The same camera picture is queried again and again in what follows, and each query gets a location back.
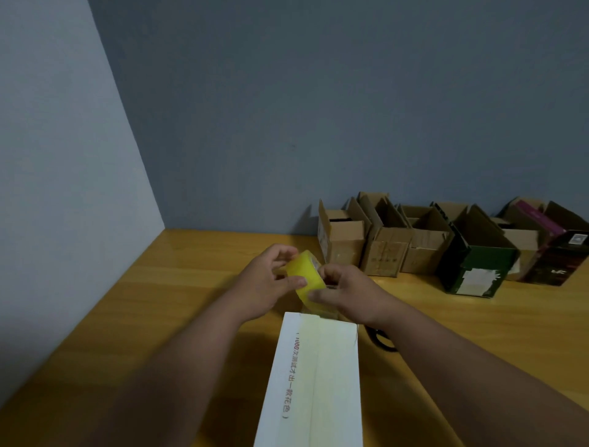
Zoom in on black scissors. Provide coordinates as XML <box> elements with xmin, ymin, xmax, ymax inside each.
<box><xmin>363</xmin><ymin>324</ymin><xmax>399</xmax><ymax>354</ymax></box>

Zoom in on green box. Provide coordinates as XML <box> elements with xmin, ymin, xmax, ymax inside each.
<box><xmin>430</xmin><ymin>201</ymin><xmax>521</xmax><ymax>299</ymax></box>

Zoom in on yellow tape roll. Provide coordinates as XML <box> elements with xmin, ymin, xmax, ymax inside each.
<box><xmin>275</xmin><ymin>250</ymin><xmax>339</xmax><ymax>319</ymax></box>

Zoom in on person's right hand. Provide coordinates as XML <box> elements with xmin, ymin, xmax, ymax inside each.
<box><xmin>307</xmin><ymin>263</ymin><xmax>399</xmax><ymax>328</ymax></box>

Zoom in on plain brown carton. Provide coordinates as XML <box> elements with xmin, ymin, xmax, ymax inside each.
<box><xmin>356</xmin><ymin>191</ymin><xmax>415</xmax><ymax>279</ymax></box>

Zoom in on person's left forearm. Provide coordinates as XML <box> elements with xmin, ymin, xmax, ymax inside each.
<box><xmin>87</xmin><ymin>292</ymin><xmax>245</xmax><ymax>447</ymax></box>

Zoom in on small brown cardboard box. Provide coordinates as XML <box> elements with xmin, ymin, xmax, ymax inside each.
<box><xmin>490</xmin><ymin>216</ymin><xmax>540</xmax><ymax>282</ymax></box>

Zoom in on person's right forearm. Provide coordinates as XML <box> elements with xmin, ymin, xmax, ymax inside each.
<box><xmin>375</xmin><ymin>305</ymin><xmax>589</xmax><ymax>447</ymax></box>

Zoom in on brown carton with label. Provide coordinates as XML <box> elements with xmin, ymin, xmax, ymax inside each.
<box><xmin>398</xmin><ymin>204</ymin><xmax>456</xmax><ymax>275</ymax></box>

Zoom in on person's left hand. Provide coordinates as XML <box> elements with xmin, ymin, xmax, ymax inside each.
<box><xmin>225</xmin><ymin>244</ymin><xmax>308</xmax><ymax>323</ymax></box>

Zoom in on black box white label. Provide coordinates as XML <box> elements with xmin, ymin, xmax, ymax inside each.
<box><xmin>253</xmin><ymin>311</ymin><xmax>364</xmax><ymax>447</ymax></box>

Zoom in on pink and black carton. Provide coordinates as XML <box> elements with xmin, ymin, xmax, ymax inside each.
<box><xmin>499</xmin><ymin>196</ymin><xmax>589</xmax><ymax>287</ymax></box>

